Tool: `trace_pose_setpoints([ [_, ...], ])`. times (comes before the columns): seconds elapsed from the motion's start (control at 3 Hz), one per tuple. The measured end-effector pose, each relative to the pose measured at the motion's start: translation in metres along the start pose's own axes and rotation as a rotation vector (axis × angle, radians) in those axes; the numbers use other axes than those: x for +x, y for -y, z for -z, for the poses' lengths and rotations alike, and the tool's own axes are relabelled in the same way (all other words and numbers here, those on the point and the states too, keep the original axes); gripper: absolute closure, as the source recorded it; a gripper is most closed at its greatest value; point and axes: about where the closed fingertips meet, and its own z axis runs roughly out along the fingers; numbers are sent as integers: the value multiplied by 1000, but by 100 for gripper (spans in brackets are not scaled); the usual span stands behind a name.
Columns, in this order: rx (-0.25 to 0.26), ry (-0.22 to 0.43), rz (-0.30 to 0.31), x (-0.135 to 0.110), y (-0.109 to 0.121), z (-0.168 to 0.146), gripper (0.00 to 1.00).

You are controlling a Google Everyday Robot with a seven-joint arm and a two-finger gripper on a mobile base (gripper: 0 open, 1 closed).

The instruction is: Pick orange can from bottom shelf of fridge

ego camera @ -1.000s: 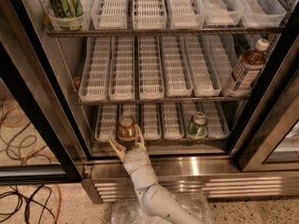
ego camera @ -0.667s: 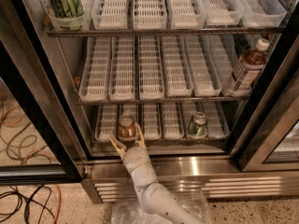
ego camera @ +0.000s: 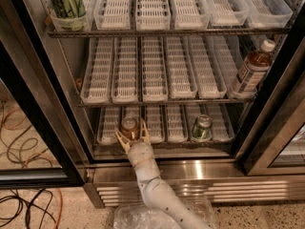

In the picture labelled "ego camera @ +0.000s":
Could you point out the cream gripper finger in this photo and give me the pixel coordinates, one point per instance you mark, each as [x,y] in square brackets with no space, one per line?
[125,142]
[144,134]

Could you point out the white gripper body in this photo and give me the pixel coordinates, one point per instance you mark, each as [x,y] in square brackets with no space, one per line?
[140,150]

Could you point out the orange soda can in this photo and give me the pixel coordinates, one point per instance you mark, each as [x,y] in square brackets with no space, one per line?
[129,128]

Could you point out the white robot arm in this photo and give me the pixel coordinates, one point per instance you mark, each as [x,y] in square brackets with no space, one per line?
[156,193]

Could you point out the bottom shelf tray three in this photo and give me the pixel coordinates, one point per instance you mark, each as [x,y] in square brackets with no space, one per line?
[154,123]

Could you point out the shelf tray three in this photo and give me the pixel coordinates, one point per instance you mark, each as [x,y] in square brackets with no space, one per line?
[152,15]
[154,123]
[154,80]

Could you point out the bottom shelf tray one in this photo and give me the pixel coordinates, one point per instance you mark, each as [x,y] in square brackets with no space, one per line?
[109,120]

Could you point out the shelf tray one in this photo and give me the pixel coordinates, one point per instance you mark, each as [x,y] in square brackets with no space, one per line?
[83,23]
[109,120]
[97,79]

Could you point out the bottom shelf tray two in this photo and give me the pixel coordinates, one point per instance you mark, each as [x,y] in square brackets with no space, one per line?
[134,112]

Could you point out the shelf tray two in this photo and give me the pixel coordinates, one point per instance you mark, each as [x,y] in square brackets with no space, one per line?
[112,14]
[125,70]
[134,112]

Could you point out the bottom shelf tray four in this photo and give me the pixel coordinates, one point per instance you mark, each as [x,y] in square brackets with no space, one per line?
[176,124]

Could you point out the shelf tray four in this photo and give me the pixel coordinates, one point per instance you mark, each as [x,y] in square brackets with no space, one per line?
[190,14]
[176,124]
[180,71]

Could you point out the steel fridge base grille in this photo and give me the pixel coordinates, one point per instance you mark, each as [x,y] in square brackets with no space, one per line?
[220,181]

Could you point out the bottom shelf tray five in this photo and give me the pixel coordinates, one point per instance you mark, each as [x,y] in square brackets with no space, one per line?
[192,111]

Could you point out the shelf tray five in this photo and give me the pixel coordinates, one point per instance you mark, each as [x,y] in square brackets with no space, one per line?
[208,77]
[228,12]
[192,111]

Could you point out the middle shelf tray two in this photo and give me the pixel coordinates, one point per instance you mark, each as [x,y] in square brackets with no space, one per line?
[125,70]

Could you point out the green soda can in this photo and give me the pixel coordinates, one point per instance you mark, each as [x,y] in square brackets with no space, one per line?
[202,128]

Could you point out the middle shelf tray three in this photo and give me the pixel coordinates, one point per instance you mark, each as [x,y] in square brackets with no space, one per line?
[154,80]

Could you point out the middle shelf tray one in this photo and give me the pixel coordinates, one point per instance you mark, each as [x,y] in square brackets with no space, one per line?
[97,79]

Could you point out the middle shelf tray four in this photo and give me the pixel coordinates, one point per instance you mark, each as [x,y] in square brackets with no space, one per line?
[180,71]

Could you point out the bottom shelf tray six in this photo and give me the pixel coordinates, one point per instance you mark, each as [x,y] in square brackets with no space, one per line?
[222,130]

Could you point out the shelf tray six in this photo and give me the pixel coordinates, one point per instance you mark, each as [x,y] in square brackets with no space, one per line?
[268,13]
[222,130]
[226,53]

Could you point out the open glass fridge door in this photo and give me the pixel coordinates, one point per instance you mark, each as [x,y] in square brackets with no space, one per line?
[36,70]

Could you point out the middle shelf tray five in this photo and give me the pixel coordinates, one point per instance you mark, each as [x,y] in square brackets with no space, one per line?
[208,77]

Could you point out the top shelf tray three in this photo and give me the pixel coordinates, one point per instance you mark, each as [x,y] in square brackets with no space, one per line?
[152,15]

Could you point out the middle shelf tray six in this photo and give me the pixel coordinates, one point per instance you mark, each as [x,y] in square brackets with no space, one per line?
[226,53]

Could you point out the top shelf tray one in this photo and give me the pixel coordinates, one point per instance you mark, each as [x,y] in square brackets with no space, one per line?
[83,23]

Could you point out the right glass fridge door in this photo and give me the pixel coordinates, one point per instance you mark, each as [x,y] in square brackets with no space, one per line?
[277,114]

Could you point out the top shelf tray two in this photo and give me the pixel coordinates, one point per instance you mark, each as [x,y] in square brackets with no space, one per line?
[112,14]

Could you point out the top shelf tray four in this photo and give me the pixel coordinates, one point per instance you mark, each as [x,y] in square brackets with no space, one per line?
[190,14]

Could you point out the top shelf tray five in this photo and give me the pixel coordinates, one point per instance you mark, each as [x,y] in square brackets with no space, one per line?
[228,12]

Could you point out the green drink bottle top shelf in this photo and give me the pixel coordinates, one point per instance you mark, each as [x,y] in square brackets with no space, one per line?
[69,9]

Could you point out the top shelf tray six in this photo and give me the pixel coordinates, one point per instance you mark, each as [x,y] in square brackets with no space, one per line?
[268,13]

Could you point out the clear plastic container on floor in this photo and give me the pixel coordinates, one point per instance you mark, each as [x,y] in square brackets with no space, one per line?
[139,216]

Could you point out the brown tea bottle white cap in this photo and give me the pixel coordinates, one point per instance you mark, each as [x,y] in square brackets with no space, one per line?
[253,68]

